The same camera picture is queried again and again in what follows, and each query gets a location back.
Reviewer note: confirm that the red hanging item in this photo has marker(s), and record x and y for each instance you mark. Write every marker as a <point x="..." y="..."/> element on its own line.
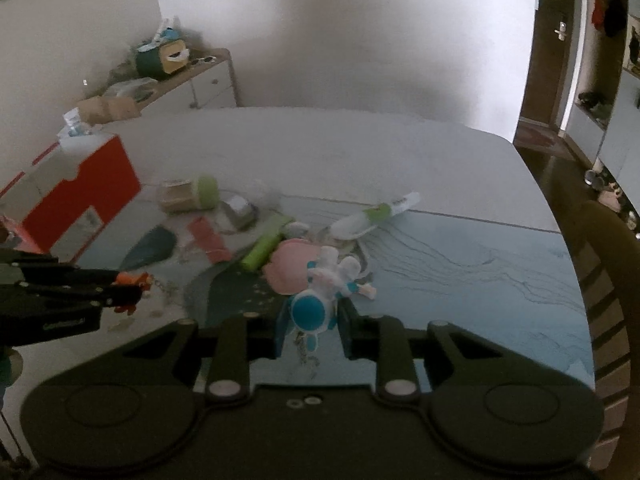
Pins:
<point x="597" y="10"/>

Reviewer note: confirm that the white green tube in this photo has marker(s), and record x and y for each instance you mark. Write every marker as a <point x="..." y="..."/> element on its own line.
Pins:
<point x="360" y="222"/>

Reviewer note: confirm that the blue white toy figure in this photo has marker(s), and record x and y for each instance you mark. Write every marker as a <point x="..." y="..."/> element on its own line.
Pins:
<point x="310" y="310"/>

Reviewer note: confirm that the orange white cardboard box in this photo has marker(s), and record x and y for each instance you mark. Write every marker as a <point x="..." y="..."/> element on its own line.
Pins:
<point x="100" y="185"/>

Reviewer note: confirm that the white sideboard with wooden top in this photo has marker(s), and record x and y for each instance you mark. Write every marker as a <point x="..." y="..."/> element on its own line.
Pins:
<point x="215" y="85"/>

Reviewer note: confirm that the pink round toy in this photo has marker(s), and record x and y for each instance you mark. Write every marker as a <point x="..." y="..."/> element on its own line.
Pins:
<point x="287" y="267"/>

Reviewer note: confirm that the silver foil cube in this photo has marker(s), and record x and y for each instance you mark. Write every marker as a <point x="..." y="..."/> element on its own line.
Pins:
<point x="240" y="212"/>

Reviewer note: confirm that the wooden chair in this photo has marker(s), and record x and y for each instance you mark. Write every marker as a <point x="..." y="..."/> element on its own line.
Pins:
<point x="605" y="240"/>

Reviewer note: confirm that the black hanging item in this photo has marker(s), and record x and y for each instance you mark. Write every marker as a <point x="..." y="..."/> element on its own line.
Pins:
<point x="615" y="15"/>

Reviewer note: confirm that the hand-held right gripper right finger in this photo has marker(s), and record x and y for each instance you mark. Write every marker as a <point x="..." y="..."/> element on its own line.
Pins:
<point x="346" y="334"/>

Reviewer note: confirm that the sunglasses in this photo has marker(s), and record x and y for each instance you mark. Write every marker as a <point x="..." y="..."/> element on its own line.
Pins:
<point x="201" y="60"/>

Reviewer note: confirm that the brown door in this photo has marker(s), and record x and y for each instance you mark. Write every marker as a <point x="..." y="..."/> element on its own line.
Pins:
<point x="550" y="60"/>

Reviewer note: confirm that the small orange toy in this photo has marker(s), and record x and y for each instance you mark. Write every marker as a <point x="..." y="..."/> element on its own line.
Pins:
<point x="127" y="280"/>

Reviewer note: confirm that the green tissue box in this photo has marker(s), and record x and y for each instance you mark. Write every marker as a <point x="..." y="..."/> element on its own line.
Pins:
<point x="155" y="62"/>

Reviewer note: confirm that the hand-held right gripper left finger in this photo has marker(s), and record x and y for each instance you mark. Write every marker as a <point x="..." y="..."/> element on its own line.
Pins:
<point x="281" y="332"/>

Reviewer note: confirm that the brown cardboard box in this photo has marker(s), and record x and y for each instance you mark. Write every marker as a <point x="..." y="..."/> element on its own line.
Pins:
<point x="107" y="108"/>

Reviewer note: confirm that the white wall shelf unit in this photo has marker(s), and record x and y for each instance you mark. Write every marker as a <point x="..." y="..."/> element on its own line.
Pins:
<point x="615" y="120"/>

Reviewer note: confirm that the jar with green lid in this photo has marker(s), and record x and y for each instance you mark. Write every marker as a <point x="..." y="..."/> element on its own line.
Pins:
<point x="207" y="191"/>

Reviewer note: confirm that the red packet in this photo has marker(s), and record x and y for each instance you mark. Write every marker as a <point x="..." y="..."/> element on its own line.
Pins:
<point x="207" y="240"/>

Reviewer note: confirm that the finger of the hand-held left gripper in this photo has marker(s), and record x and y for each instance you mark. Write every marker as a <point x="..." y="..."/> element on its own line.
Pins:
<point x="75" y="276"/>
<point x="75" y="299"/>

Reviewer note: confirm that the crumpled plastic bag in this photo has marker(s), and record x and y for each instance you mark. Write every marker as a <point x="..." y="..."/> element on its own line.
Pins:
<point x="130" y="89"/>

